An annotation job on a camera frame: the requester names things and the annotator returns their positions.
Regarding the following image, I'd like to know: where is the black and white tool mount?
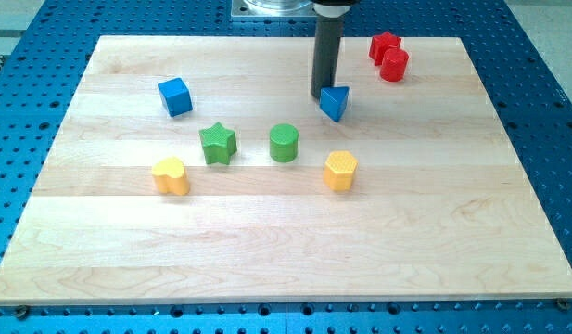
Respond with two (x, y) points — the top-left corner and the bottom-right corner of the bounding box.
(312, 0), (360, 18)

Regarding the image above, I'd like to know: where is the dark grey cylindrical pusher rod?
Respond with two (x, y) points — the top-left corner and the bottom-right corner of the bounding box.
(311, 15), (344, 99)

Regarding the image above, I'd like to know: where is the blue triangle block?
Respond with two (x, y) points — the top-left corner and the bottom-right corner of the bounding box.
(319, 86), (350, 122)

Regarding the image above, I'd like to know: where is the blue cube block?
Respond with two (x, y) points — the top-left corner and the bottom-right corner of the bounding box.
(158, 78), (193, 117)

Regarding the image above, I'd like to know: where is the red star block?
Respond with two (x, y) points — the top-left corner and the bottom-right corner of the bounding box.
(368, 32), (402, 66)

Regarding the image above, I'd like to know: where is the red cylinder block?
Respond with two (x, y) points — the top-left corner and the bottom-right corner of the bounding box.
(379, 48), (410, 82)

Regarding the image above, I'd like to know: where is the green cylinder block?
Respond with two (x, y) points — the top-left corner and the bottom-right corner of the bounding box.
(270, 123), (299, 162)

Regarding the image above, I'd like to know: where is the yellow hexagon block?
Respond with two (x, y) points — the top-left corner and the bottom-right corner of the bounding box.
(324, 150), (358, 191)

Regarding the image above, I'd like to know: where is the green star block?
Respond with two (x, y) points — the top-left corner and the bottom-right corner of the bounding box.
(199, 122), (237, 165)

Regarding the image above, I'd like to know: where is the light wooden board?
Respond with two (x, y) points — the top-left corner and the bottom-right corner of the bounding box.
(0, 35), (572, 305)

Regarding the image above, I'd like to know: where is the yellow heart block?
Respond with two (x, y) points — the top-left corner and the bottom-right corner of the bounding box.
(151, 157), (190, 196)

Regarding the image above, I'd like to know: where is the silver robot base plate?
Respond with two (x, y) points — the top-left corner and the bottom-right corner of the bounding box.
(231, 0), (314, 19)

